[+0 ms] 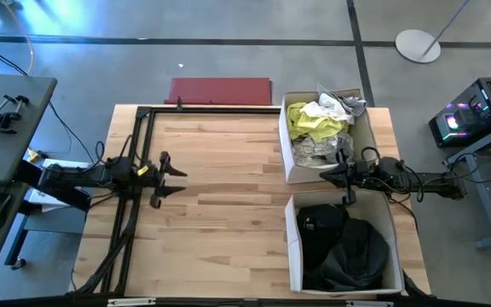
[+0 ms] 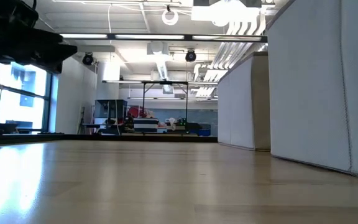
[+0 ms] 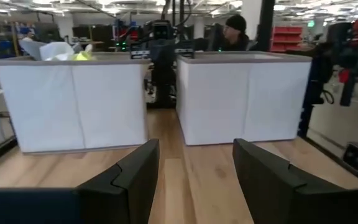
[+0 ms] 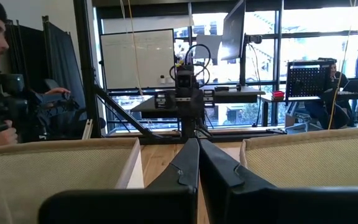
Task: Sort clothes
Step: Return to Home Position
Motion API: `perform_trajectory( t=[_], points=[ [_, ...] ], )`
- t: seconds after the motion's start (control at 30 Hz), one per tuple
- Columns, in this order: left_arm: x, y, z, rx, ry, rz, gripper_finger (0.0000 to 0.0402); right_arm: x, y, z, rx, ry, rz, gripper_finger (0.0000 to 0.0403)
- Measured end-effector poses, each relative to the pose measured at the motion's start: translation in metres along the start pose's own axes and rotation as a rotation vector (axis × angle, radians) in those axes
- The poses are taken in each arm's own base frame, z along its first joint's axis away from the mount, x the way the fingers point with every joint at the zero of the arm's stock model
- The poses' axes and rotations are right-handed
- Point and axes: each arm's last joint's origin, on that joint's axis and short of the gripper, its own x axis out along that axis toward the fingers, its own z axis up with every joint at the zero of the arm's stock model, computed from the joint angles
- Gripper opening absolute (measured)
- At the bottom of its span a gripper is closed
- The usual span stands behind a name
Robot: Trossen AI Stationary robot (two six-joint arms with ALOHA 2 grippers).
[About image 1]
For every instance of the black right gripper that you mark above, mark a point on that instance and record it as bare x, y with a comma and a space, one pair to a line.
348, 183

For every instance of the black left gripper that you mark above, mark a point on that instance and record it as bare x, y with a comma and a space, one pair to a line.
156, 179

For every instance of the grey patterned garment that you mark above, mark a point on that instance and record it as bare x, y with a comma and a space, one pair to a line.
313, 151

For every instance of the white fabric storage bin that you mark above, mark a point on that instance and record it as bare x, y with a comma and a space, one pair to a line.
286, 162
292, 256

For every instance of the yellow garment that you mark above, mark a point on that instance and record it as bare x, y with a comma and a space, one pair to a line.
313, 128

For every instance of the white garment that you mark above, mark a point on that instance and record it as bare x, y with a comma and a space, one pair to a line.
328, 108

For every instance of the dark grey-green garment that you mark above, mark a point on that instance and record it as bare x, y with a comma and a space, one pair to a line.
356, 256

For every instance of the navy Puma shirt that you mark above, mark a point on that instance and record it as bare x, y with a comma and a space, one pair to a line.
309, 273

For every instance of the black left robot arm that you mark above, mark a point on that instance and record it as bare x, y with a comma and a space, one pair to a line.
79, 179

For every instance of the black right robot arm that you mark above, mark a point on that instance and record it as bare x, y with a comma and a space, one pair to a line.
433, 183

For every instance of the red board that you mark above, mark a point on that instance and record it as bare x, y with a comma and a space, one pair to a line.
220, 90

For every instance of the black desk crossbar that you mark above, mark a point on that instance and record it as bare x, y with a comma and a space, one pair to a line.
71, 200

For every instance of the white printed box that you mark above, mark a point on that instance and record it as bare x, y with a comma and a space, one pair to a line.
43, 199

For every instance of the grey desk base leg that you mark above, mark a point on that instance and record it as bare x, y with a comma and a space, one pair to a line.
41, 221

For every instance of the small yellow object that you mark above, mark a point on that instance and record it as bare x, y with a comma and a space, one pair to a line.
33, 156

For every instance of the white round floor stand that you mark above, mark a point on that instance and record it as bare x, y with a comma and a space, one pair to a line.
416, 46

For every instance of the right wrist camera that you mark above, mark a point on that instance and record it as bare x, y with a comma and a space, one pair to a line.
362, 167

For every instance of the silver metal bracket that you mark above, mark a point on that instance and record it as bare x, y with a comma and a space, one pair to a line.
130, 302
369, 304

